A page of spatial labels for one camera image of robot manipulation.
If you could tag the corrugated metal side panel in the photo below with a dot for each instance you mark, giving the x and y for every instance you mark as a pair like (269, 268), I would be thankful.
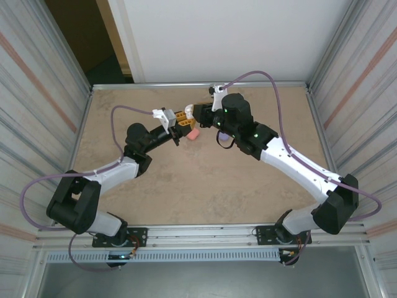
(31, 124)
(366, 124)

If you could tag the long aluminium table edge rail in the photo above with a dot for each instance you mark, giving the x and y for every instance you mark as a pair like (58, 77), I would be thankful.
(155, 85)

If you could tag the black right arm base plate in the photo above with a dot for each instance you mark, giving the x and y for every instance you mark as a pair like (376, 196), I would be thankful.
(263, 231)

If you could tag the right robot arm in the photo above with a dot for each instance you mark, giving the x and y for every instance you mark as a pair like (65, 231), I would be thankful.
(297, 167)

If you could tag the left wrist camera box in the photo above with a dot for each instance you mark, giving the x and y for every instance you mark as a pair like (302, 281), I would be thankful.
(169, 119)

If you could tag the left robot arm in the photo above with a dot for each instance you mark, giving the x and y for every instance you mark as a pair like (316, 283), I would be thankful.
(118, 170)

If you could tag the pink earbud charging case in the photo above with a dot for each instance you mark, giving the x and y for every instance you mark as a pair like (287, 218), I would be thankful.
(193, 135)

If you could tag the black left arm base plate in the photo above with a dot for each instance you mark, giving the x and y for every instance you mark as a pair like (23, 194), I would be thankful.
(139, 232)

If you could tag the wide aluminium mounting rail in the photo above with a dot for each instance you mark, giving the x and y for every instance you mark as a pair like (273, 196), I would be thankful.
(201, 231)

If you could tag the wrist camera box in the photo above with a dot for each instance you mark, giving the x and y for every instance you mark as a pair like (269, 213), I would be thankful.
(169, 119)
(218, 90)

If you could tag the short aluminium table edge rail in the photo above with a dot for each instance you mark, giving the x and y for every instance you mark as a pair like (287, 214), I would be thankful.
(76, 155)
(328, 155)

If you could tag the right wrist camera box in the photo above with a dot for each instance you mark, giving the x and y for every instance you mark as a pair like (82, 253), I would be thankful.
(218, 90)

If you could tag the purple earbud charging case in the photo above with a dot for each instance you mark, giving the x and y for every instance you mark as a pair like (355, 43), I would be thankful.
(223, 136)

